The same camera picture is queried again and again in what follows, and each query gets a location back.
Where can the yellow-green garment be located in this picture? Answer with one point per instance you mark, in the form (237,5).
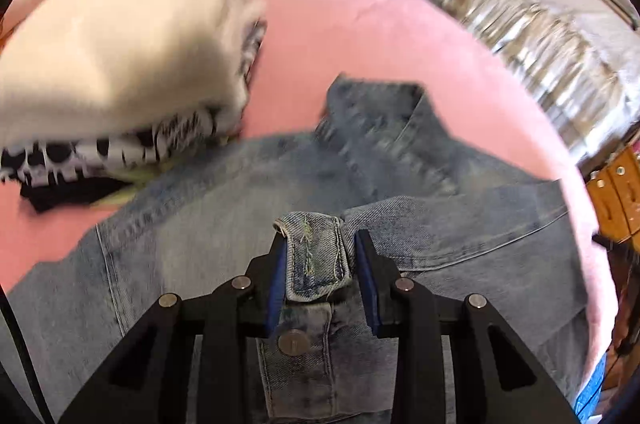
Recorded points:
(145,175)

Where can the black and white patterned garment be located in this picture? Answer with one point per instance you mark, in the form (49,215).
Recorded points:
(75,154)

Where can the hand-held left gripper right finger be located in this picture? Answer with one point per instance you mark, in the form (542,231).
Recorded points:
(362,291)

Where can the pink bed sheet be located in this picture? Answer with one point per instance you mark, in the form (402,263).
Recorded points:
(350,29)

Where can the plastic covered sofa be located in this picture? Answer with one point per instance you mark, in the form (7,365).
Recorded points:
(550,29)

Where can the blue denim jacket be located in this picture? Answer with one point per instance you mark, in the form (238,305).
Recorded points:
(200,214)

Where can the orange wooden cabinet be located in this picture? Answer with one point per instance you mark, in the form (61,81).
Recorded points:
(615,194)

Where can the blue cloth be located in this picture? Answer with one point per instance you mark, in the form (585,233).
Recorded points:
(592,389)

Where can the cream knit sweater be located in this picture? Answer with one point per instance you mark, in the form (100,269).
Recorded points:
(125,44)

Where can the black folded garment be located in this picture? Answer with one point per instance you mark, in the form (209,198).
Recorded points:
(60,196)

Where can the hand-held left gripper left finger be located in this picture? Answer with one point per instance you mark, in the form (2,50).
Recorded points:
(277,291)

